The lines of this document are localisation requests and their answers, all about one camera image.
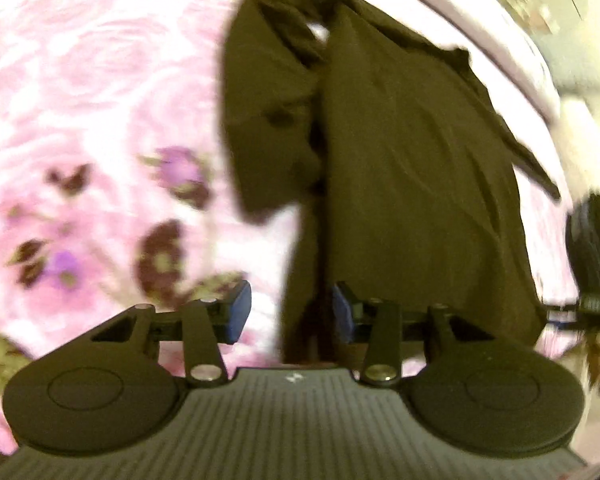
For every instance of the pink floral blanket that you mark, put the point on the pink floral blanket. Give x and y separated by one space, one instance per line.
80 85

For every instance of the dark brown long-sleeved shirt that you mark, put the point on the dark brown long-sleeved shirt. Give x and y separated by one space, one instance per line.
405 160

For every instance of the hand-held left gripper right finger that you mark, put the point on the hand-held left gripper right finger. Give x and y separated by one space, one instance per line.
342 310

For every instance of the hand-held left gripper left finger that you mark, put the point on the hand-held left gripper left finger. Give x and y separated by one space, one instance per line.
237 310

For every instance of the white wardrobe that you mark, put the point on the white wardrobe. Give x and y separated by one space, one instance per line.
555 5

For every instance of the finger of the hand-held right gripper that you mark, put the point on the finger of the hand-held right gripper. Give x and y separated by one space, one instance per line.
565 316

